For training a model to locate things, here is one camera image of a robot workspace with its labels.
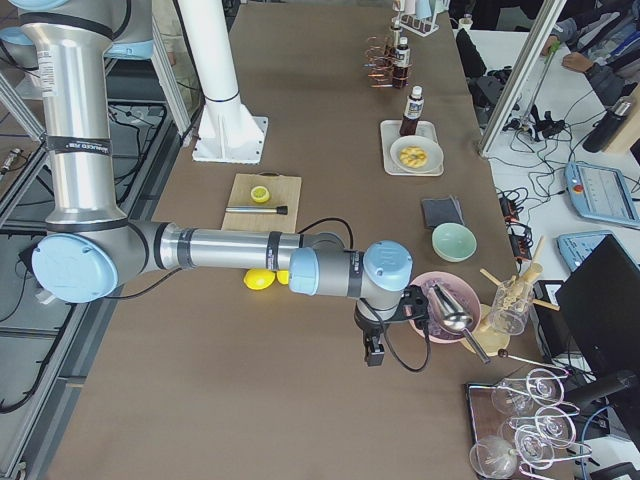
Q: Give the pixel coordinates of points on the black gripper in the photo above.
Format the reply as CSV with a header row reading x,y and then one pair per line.
x,y
368,325

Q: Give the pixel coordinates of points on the tea bottle white cap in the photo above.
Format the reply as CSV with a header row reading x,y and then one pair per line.
x,y
412,112

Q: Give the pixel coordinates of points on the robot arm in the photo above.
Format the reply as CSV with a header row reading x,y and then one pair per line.
x,y
91,246

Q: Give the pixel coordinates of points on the cream serving tray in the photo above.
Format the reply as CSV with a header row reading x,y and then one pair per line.
x,y
389,130

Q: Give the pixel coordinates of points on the wine glass rack tray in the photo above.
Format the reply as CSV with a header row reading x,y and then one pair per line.
x,y
522,426

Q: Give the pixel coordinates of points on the middle tea bottle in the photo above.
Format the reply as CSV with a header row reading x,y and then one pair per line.
x,y
401,63

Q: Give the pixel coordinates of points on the steel ice scoop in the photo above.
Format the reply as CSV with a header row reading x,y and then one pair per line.
x,y
455,319

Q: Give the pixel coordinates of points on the pink bowl with ice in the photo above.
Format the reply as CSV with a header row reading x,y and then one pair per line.
x,y
460,290

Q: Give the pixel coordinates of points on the green ceramic bowl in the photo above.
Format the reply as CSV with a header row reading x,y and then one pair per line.
x,y
453,242

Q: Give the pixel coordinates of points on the grey folded cloth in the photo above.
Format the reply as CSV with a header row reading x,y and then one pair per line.
x,y
437,211

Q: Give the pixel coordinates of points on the clear glass mug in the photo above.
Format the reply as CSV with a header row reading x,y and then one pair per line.
x,y
510,309

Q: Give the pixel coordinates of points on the wooden glass drying stand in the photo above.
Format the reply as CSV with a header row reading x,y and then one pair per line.
x,y
529,276

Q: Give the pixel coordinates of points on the upper yellow lemon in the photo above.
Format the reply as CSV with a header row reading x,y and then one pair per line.
x,y
283,277

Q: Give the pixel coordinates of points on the yellow lemon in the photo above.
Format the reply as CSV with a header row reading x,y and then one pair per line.
x,y
259,279
283,277

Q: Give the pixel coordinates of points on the white plate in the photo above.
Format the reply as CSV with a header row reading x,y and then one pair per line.
x,y
433,149

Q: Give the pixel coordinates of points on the lower yellow lemon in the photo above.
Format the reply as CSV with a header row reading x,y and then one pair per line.
x,y
259,279

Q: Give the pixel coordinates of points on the steel muddler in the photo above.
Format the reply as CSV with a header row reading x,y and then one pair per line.
x,y
277,210

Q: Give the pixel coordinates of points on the blue teach pendant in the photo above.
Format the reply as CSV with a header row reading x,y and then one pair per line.
x,y
574,248
600,193

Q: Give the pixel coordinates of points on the bamboo cutting board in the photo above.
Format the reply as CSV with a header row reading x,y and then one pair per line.
x,y
282,191

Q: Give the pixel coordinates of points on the black monitor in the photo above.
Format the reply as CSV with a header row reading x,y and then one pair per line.
x,y
600,305

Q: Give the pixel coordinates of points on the half lemon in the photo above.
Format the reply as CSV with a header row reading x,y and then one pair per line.
x,y
260,194

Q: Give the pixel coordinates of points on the black water bottle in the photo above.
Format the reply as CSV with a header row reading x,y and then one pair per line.
x,y
608,125

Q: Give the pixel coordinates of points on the pastel cup rack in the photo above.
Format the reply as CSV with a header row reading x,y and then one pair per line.
x,y
417,16

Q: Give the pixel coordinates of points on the seated person in blue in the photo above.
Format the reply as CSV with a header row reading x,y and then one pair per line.
x,y
604,44

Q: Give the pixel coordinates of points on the braided ring pastry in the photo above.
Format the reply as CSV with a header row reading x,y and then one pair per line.
x,y
413,157

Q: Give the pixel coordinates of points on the copper wire bottle rack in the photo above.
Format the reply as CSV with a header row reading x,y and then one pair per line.
x,y
380,65

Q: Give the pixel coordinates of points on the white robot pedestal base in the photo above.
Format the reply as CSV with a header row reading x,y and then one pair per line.
x,y
228,133

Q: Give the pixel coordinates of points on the aluminium frame post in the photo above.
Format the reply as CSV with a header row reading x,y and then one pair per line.
x,y
524,64

